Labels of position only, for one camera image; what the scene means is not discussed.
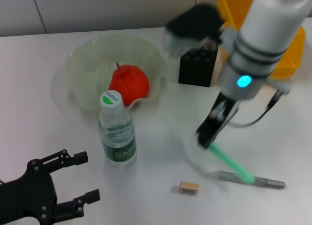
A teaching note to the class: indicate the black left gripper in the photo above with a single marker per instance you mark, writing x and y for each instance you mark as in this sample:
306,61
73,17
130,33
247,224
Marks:
26,193

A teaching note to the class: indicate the green glass fruit plate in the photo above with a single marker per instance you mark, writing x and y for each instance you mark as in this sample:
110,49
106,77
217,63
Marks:
85,71

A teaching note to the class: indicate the black mesh pen holder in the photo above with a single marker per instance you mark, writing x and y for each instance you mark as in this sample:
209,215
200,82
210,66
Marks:
195,71

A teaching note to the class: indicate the grey marker pen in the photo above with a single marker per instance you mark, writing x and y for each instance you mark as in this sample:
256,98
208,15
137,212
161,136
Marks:
270,183

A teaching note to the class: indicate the yellow plastic bin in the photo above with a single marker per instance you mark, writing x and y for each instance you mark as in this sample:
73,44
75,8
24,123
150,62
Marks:
290,61

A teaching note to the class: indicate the green pen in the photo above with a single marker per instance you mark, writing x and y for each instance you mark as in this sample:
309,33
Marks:
231,164

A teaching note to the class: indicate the black grey right wrist camera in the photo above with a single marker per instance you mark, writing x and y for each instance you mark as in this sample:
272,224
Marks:
192,22

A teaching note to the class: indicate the clear green-label water bottle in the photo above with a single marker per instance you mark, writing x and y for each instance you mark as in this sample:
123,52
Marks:
117,134

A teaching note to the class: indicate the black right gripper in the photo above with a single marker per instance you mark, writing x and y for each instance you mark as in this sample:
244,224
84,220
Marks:
225,108

